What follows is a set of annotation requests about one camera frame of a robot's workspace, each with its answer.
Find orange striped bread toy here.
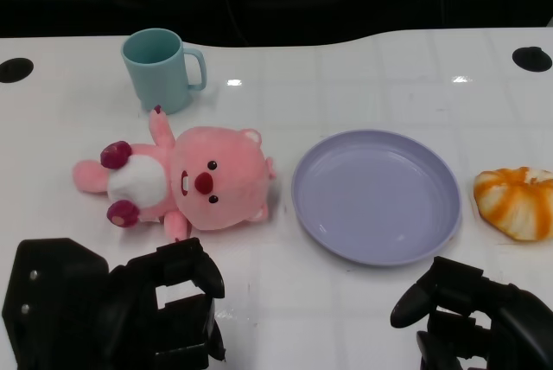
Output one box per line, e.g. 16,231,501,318
473,166,553,242

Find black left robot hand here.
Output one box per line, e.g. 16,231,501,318
1,237,228,370

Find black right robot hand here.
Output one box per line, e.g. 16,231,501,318
390,256,553,370

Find lavender plastic plate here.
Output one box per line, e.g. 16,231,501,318
290,128,463,267

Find teal plastic mug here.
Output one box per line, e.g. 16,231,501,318
120,28,207,115

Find black table grommet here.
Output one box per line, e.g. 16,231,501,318
0,57,35,84
512,46,551,71

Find pink plush beaver doll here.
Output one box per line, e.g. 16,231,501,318
72,105,278,243

